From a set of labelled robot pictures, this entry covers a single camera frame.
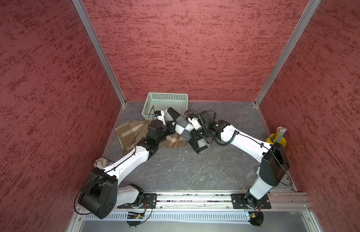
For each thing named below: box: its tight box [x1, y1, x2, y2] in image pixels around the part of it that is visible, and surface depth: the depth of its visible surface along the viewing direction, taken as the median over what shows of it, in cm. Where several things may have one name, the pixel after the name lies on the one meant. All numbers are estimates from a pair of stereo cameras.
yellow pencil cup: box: [265, 133, 287, 147], surface depth 89 cm
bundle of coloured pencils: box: [272, 126, 288, 143], surface depth 87 cm
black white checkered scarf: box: [164, 107, 210, 155], surface depth 82 cm
